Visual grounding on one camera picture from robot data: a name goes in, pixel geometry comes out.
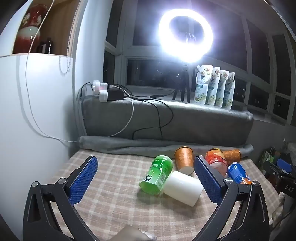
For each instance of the black tripod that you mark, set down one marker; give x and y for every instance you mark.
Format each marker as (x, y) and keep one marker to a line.
(183, 83)

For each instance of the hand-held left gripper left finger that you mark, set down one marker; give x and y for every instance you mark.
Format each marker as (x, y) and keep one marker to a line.
(82, 179)

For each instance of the floral refill pouch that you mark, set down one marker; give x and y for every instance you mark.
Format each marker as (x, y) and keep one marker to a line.
(202, 85)
(213, 90)
(220, 92)
(229, 95)

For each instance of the blue can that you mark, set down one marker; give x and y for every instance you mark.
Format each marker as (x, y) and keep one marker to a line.
(238, 173)

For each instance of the rolled grey blanket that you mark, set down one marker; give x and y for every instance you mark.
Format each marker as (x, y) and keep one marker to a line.
(138, 146)

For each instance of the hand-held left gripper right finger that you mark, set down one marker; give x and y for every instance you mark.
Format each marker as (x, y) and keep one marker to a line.
(208, 183)

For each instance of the plaid cloth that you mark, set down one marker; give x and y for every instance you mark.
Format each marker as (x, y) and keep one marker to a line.
(111, 204)

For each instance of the copper paper cup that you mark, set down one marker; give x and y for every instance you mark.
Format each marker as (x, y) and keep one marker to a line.
(183, 161)
(232, 155)

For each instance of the green cardboard box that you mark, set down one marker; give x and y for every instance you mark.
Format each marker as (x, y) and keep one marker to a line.
(268, 156)

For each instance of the green can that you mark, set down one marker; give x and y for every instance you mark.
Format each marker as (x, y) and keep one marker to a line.
(156, 175)

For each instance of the white power strip with plugs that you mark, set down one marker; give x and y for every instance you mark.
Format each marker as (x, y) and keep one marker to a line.
(100, 90)

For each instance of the red orange printed cup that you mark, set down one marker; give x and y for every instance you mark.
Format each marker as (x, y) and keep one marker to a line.
(216, 163)

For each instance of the black power adapter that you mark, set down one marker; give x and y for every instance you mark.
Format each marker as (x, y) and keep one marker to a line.
(115, 95)

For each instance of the white cup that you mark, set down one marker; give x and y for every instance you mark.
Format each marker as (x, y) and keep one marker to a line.
(182, 188)

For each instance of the red white vase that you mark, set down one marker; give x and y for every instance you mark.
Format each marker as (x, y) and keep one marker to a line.
(30, 32)

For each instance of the window frame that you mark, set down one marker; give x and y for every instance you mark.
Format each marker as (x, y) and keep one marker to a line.
(247, 69)

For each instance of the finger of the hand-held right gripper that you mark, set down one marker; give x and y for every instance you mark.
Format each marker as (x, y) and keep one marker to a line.
(284, 165)

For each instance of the dark glass bottle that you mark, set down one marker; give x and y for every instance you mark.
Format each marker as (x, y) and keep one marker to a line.
(48, 45)

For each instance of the white cabinet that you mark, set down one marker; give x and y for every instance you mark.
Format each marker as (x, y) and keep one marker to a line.
(13, 139)

